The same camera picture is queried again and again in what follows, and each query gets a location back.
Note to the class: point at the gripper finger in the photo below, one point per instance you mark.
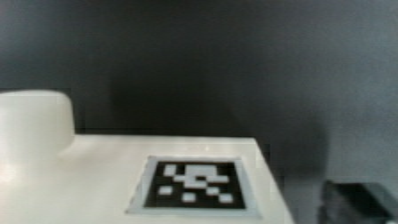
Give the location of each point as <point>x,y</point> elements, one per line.
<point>357,203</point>

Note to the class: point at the white front drawer tray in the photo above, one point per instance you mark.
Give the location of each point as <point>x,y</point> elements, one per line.
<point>109,179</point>

